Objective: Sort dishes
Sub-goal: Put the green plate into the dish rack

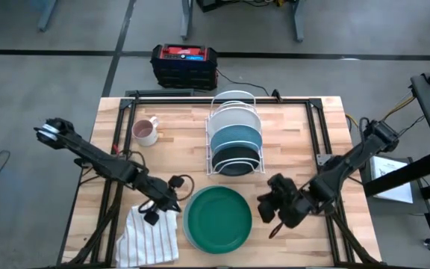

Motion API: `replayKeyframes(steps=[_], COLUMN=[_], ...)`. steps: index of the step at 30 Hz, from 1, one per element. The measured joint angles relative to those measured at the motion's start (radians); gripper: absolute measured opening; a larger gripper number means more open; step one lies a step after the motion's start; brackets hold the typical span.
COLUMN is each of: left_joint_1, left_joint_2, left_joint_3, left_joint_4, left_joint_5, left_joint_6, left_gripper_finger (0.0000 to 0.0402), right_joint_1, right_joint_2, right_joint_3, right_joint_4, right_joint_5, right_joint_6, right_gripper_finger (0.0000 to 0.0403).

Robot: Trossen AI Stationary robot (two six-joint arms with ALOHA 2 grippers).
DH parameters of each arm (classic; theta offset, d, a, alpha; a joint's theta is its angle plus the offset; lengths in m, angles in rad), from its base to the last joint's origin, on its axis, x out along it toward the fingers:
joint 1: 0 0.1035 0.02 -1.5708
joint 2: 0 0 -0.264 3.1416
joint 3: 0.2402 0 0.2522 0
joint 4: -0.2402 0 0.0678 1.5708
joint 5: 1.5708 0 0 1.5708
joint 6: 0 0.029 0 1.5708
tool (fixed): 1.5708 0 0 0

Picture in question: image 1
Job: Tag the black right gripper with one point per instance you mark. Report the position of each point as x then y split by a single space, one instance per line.
293 207

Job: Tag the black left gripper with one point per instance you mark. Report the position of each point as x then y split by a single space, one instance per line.
157 192

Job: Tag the pale green plate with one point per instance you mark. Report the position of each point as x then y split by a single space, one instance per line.
185 224

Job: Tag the dark green plate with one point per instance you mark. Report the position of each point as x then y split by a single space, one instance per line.
218 220

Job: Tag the black plate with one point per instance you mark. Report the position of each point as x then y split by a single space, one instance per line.
233 169

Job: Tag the white plate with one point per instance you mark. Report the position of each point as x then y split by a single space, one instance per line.
233 117

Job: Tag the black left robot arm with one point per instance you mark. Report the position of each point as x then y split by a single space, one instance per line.
99 160

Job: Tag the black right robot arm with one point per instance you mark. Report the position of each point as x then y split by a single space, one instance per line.
349 160

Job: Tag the white striped cloth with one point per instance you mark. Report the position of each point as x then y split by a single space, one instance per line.
146 239

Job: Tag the white mug pink inside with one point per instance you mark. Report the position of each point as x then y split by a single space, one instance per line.
146 136

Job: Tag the black flat bar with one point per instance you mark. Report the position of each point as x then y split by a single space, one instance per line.
159 92

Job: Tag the white paper booklet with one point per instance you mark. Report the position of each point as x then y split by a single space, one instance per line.
394 179

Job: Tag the red black power station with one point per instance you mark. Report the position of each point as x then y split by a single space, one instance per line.
183 71

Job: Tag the grey desk leg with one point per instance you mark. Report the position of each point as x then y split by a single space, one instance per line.
47 15
187 18
300 18

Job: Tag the black equipment box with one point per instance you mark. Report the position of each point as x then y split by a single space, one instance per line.
237 3

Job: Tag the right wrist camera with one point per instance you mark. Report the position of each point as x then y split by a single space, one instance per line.
280 183

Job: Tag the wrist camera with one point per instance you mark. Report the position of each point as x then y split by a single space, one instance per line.
280 183
175 182

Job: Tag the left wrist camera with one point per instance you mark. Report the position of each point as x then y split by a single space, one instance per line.
175 182

